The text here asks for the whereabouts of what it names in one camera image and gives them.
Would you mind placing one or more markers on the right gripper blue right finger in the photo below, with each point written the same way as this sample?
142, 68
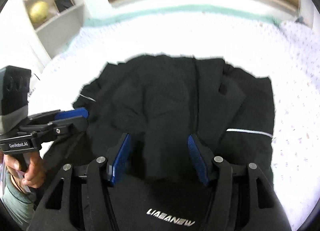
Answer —
197, 160

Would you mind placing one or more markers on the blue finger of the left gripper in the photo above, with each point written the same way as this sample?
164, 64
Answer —
71, 113

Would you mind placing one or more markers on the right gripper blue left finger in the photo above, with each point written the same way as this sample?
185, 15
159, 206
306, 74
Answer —
118, 158

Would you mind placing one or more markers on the black jacket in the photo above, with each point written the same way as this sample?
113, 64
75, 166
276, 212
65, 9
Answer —
160, 101

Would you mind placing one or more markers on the green left sleeve forearm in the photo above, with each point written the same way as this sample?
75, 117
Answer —
19, 205

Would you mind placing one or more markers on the left hand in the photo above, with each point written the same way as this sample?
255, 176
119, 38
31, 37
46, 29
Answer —
34, 177

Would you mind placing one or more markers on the yellow globe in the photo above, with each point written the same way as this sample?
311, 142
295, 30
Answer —
38, 12

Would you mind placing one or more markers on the white corner bookshelf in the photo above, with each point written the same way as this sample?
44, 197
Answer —
57, 31

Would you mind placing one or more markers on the floral white bed quilt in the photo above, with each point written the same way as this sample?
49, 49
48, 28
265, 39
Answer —
287, 53

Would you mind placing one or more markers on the black picture frame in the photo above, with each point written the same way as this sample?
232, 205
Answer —
63, 5

